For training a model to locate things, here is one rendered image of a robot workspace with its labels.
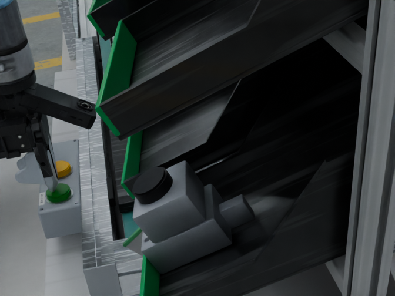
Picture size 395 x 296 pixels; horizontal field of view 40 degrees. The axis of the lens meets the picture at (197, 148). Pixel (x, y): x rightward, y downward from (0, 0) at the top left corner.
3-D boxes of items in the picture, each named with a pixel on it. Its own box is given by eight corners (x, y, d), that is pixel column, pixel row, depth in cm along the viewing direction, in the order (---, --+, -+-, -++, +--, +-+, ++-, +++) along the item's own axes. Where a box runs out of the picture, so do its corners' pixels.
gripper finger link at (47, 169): (42, 166, 87) (29, 120, 82) (53, 164, 87) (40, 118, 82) (41, 183, 83) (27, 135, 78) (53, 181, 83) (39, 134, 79)
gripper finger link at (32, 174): (24, 195, 89) (8, 148, 84) (60, 188, 90) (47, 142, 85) (22, 207, 86) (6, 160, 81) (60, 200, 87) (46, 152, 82)
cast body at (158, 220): (160, 276, 42) (109, 217, 39) (162, 237, 46) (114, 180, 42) (257, 234, 40) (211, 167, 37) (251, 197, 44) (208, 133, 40)
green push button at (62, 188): (47, 209, 89) (44, 199, 88) (48, 194, 92) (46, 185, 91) (72, 204, 89) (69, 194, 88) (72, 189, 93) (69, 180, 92)
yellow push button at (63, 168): (49, 184, 95) (46, 174, 94) (49, 171, 98) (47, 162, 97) (72, 180, 95) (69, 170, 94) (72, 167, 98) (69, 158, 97)
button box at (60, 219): (46, 240, 90) (36, 211, 87) (49, 169, 108) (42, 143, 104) (87, 232, 91) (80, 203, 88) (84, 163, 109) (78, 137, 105)
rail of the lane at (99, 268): (96, 318, 81) (81, 265, 75) (82, 71, 155) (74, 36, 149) (133, 310, 82) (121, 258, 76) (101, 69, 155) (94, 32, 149)
